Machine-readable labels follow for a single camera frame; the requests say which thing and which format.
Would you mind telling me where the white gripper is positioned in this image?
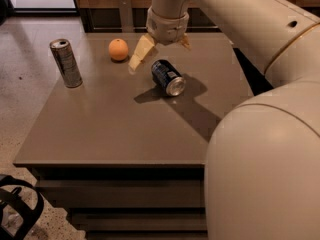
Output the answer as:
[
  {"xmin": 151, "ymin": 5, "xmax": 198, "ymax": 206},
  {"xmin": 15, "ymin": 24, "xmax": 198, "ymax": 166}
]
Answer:
[{"xmin": 128, "ymin": 8, "xmax": 191, "ymax": 72}]

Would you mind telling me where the blue pepsi can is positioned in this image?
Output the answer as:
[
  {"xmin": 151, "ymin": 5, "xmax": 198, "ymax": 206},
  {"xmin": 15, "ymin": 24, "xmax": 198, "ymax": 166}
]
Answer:
[{"xmin": 151, "ymin": 59, "xmax": 186, "ymax": 97}]

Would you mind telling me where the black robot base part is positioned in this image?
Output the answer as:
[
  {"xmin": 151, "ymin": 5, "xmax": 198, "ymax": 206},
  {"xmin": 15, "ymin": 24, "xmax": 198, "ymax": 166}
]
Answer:
[{"xmin": 0, "ymin": 174, "xmax": 44, "ymax": 240}]

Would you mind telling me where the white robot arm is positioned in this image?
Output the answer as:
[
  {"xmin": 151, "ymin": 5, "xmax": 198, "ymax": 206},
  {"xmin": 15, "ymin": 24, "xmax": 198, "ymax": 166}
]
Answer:
[{"xmin": 129, "ymin": 0, "xmax": 320, "ymax": 240}]

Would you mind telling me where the silver tall energy drink can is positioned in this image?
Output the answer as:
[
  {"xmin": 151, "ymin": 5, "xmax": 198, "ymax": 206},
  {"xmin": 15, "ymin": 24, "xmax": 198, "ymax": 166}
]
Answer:
[{"xmin": 49, "ymin": 39, "xmax": 82, "ymax": 88}]

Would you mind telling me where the orange fruit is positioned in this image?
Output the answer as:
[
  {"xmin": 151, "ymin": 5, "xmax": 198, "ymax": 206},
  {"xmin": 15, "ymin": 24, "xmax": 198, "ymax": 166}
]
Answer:
[{"xmin": 108, "ymin": 39, "xmax": 129, "ymax": 61}]

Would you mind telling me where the grey drawer cabinet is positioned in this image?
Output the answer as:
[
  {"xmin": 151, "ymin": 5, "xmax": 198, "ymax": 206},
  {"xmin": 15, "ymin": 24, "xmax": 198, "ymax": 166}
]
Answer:
[{"xmin": 14, "ymin": 33, "xmax": 251, "ymax": 240}]

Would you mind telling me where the left metal bracket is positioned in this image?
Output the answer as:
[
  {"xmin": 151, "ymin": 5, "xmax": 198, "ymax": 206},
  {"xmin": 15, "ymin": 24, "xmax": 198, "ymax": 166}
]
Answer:
[{"xmin": 118, "ymin": 0, "xmax": 134, "ymax": 33}]

